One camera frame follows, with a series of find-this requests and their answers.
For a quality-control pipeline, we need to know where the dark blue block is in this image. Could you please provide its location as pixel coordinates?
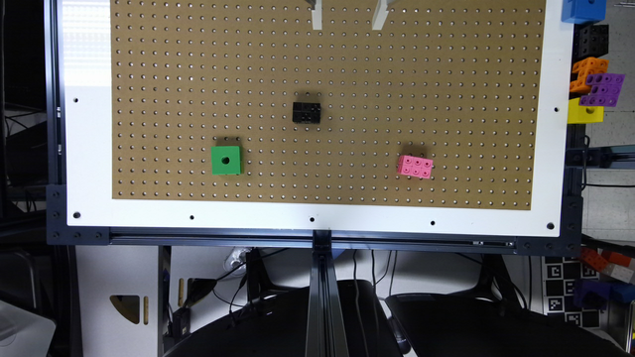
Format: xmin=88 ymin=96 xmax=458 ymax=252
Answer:
xmin=573 ymin=280 xmax=634 ymax=310

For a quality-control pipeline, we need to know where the fiducial marker board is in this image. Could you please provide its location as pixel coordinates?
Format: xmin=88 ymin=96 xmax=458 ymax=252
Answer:
xmin=542 ymin=257 xmax=601 ymax=328

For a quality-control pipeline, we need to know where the green cube with hole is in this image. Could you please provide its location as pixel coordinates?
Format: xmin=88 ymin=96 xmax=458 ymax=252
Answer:
xmin=210 ymin=146 xmax=242 ymax=176

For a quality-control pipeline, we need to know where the black block stack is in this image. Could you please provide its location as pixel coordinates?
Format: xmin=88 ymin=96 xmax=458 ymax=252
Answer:
xmin=572 ymin=24 xmax=609 ymax=62

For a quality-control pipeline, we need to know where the brown pegboard panel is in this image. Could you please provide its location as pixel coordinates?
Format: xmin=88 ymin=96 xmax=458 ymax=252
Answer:
xmin=110 ymin=0 xmax=547 ymax=210

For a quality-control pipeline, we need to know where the black centre support rail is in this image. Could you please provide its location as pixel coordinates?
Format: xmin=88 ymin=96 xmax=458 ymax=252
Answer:
xmin=305 ymin=230 xmax=349 ymax=357

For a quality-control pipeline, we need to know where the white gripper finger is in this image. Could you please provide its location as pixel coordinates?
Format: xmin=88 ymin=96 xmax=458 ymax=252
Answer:
xmin=371 ymin=0 xmax=395 ymax=31
xmin=306 ymin=0 xmax=322 ymax=31

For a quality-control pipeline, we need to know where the purple block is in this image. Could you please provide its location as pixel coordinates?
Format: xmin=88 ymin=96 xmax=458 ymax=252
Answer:
xmin=579 ymin=73 xmax=625 ymax=107

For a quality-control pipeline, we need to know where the white cabinet panel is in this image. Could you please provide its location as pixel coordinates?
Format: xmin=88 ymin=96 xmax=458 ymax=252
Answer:
xmin=75 ymin=246 xmax=161 ymax=356

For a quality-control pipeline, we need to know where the red orange block pile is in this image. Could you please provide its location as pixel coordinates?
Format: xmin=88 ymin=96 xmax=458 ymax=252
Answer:
xmin=579 ymin=247 xmax=634 ymax=285

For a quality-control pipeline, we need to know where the yellow block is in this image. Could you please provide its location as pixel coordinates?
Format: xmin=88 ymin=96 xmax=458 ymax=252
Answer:
xmin=568 ymin=98 xmax=604 ymax=124

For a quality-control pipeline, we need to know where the pink block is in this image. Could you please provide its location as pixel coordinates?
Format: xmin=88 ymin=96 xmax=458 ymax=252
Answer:
xmin=397 ymin=155 xmax=434 ymax=179

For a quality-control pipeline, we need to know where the black aluminium table frame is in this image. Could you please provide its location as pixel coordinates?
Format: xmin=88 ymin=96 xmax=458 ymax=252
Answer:
xmin=44 ymin=0 xmax=634 ymax=257

